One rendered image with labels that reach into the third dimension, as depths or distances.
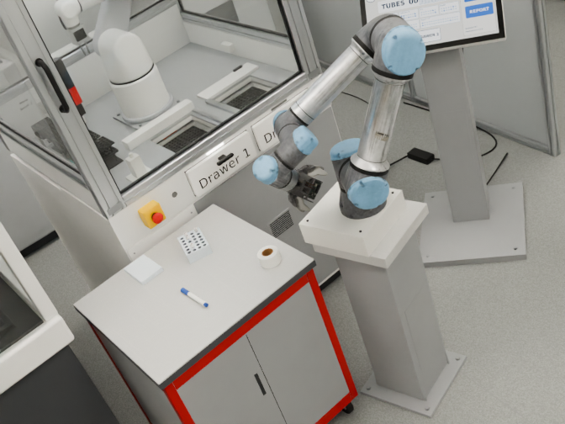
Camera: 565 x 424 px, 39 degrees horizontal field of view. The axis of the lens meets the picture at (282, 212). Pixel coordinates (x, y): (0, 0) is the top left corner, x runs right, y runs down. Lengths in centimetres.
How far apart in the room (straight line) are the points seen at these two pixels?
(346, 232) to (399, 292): 32
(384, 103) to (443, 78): 107
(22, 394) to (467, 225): 201
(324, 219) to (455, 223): 123
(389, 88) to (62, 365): 136
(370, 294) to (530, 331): 77
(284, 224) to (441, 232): 78
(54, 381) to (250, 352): 65
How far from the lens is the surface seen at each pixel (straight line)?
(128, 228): 283
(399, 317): 270
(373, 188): 229
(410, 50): 215
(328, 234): 251
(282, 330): 259
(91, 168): 269
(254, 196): 309
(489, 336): 320
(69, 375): 274
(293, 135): 222
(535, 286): 337
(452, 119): 335
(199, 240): 275
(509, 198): 376
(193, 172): 287
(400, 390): 305
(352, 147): 241
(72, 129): 263
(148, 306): 264
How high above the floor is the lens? 234
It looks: 35 degrees down
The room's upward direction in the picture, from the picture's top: 20 degrees counter-clockwise
